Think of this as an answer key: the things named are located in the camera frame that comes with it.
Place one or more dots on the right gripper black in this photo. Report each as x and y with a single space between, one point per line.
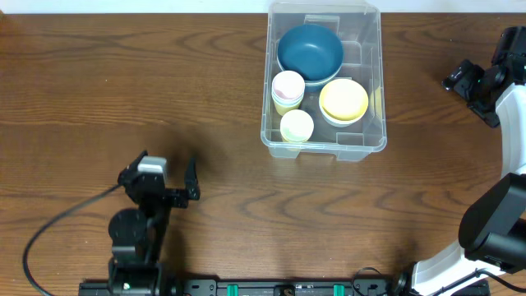
477 94

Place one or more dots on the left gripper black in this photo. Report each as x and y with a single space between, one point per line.
165 194

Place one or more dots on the yellow bowl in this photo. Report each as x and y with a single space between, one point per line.
344 99

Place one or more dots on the yellow cup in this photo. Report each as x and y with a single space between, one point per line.
292 138
282 109

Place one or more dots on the white bowl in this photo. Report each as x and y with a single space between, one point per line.
326 115

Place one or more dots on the white plastic cup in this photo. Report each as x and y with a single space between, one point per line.
297 122

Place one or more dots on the light blue plastic cup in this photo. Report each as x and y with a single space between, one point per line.
284 101

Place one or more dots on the dark blue bowl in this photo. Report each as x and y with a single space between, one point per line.
318 87
313 51

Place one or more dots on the pink plastic cup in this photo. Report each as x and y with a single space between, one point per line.
288 85

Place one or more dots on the light grey-blue bowl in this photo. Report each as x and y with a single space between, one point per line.
339 123

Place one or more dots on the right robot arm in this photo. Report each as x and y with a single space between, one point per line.
491 237

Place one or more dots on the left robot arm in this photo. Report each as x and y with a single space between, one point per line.
138 233

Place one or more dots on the clear plastic storage container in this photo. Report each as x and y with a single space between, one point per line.
358 25

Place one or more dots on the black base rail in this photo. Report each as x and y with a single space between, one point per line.
366 287

